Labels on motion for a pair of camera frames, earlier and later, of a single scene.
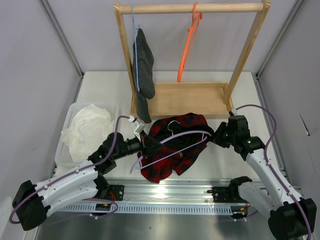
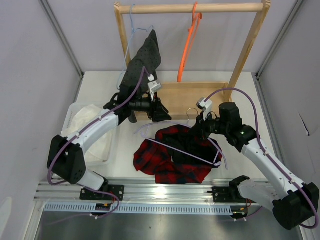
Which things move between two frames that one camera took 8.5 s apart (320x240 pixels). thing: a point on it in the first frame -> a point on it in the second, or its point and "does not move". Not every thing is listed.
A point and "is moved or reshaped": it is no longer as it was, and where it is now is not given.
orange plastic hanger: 192,32 does not move
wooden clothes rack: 175,100 does not move
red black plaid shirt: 185,137 is moved or reshaped
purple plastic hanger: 168,156 -> 215,164
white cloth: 89,128 does not move
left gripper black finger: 150,145 -> 158,112
